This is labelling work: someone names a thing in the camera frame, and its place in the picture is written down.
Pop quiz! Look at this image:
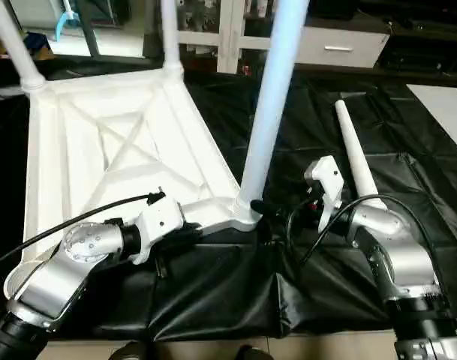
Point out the grey metal pole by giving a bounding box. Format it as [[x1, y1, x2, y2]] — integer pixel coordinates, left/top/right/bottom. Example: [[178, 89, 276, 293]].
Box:
[[76, 0, 102, 60]]

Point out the dark robot right foot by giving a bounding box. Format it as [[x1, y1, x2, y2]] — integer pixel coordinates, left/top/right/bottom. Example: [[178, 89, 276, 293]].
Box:
[[235, 345, 275, 360]]

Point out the black work mat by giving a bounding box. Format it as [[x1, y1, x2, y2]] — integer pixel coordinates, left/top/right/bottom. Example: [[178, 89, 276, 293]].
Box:
[[0, 60, 457, 342]]

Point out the white plastic table leg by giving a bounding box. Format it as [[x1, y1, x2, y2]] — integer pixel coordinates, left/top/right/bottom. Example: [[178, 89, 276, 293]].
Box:
[[161, 0, 185, 74], [234, 0, 311, 216], [0, 0, 47, 92], [333, 98, 391, 212]]

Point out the light blue hose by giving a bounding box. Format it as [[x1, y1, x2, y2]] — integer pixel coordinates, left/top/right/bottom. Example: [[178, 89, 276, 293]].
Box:
[[54, 0, 83, 43]]

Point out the white glass-door cabinet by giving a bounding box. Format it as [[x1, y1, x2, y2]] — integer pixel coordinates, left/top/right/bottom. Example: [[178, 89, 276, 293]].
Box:
[[149, 0, 305, 75]]

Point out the dark robot foot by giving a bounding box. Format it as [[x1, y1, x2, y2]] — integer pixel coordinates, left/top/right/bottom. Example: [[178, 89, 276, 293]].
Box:
[[107, 341, 151, 360], [235, 345, 275, 360]]

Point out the white plastic table top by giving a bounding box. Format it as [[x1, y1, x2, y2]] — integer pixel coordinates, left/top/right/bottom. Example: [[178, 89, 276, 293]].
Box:
[[3, 64, 263, 302]]

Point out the white sheet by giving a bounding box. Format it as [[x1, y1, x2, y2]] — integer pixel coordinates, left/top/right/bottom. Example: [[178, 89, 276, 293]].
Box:
[[405, 83, 457, 159]]

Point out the dark robot left foot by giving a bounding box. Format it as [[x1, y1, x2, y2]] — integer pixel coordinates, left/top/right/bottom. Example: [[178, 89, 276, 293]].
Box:
[[107, 341, 151, 360]]

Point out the white low drawer unit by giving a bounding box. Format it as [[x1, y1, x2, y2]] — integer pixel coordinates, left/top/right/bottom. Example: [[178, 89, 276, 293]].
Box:
[[295, 25, 391, 69]]

